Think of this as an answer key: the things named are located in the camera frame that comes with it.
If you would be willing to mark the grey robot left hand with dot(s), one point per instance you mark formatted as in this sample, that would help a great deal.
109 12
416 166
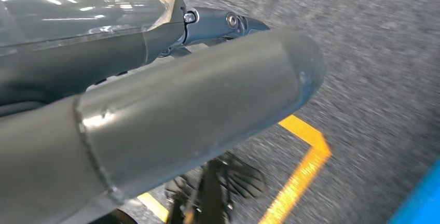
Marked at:
154 119

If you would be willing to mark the blue metal shelf rack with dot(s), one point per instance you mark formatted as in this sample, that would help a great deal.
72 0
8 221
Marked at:
422 202

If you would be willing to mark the yellow floor tape square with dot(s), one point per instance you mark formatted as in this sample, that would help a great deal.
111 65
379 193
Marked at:
302 174

